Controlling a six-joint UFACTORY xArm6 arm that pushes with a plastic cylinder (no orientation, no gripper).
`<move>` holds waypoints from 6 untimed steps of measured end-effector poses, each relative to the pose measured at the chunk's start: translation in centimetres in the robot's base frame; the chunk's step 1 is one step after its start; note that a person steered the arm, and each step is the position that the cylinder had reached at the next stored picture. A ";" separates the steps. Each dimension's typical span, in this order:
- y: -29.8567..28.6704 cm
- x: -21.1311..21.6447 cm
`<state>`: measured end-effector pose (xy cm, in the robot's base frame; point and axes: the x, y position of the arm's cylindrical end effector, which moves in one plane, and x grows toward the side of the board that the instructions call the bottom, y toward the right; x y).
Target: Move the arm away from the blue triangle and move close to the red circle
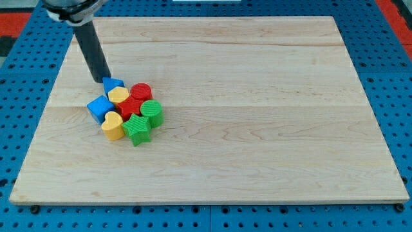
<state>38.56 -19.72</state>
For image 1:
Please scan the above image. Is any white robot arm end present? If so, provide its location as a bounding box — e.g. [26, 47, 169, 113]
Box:
[41, 0, 108, 26]

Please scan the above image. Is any blue triangle block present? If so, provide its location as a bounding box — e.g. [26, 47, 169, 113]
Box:
[102, 77, 125, 95]

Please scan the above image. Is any light wooden board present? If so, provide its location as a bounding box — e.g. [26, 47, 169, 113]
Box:
[10, 16, 409, 206]

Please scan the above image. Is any green cylinder block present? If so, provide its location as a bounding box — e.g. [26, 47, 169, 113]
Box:
[140, 99, 164, 128]

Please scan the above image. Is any red cylinder block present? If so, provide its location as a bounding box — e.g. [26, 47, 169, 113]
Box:
[130, 82, 153, 101]

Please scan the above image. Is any green star block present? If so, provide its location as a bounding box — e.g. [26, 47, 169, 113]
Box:
[122, 114, 151, 146]

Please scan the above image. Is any red star block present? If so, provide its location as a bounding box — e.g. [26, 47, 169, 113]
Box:
[117, 97, 144, 122]

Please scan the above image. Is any yellow hexagon block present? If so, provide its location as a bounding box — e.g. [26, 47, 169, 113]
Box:
[108, 86, 129, 106]

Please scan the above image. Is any yellow heart block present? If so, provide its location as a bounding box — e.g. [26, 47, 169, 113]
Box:
[101, 111, 125, 141]

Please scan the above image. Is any blue cube block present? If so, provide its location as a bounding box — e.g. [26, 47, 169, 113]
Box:
[86, 95, 115, 124]

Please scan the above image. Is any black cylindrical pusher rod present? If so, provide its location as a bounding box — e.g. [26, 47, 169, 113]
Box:
[73, 21, 111, 83]

